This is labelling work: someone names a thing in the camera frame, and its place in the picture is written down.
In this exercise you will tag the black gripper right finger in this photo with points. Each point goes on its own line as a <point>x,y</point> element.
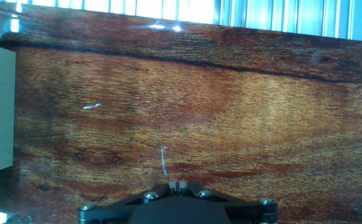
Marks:
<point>246,210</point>

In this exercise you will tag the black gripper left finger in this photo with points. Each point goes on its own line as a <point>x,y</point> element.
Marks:
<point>122,205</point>

